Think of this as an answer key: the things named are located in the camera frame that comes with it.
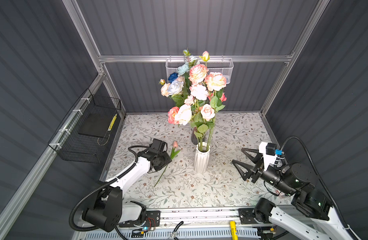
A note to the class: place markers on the yellow tool at front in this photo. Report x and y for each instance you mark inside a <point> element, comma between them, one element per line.
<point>233,230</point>

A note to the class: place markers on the floral patterned table mat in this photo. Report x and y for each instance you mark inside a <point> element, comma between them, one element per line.
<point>179,185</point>

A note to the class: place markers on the white peony flower stem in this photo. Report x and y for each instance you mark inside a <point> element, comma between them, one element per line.
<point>164,88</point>

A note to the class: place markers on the black wire basket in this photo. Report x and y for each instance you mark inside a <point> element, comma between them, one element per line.
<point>85,137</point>

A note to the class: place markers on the pink glass vase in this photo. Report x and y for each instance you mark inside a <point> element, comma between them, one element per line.
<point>196,136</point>

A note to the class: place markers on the pale blue white rose stem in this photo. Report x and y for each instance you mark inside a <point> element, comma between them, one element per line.
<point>176,88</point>

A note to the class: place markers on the white wire mesh basket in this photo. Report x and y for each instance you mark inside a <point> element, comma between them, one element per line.
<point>218,65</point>

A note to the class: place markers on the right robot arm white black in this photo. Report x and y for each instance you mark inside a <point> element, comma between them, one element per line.
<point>299,182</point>

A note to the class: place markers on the pink carnation flower stem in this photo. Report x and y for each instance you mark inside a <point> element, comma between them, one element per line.
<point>198,92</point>

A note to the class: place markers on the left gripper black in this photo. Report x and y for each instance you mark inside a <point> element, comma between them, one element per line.
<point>167,159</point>

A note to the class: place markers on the pale pink rose stem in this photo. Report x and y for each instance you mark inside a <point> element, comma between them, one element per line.
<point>205,123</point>

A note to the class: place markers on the yellow marker in black basket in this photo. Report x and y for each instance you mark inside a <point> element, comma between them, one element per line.
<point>112,122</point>

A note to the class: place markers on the cream white rose stem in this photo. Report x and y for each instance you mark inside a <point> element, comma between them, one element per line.
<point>184,115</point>

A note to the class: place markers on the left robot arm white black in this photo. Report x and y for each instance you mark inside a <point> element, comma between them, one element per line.
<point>106,207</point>

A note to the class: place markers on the white green peony stem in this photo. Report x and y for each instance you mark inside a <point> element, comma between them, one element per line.
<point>189,62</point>

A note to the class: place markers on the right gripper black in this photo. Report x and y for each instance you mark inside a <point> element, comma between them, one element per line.
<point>250,168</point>

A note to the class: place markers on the deep pink rose stem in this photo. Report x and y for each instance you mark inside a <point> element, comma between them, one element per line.
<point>219,104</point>

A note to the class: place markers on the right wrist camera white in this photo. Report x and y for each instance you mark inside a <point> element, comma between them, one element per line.
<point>272,155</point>

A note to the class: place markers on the pink tulip stem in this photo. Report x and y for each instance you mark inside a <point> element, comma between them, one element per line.
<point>175,151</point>

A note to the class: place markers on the peach pink peony stem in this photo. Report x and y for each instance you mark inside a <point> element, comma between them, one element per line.
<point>199,74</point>

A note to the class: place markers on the white ribbed ceramic vase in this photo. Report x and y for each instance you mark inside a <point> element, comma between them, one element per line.
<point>201,159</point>

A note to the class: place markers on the coral red rose stem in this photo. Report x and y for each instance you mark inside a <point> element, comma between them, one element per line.
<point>172,114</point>

